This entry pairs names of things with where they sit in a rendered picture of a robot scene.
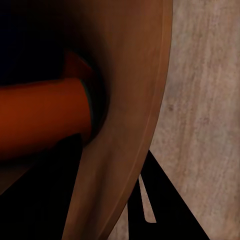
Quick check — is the trash can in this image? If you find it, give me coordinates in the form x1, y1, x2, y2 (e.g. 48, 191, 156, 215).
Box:
0, 0, 173, 240

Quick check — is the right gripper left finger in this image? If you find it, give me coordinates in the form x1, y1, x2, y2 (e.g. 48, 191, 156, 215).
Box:
0, 133, 83, 240

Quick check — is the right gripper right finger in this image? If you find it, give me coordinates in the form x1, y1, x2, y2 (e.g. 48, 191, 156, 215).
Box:
127, 150, 210, 240

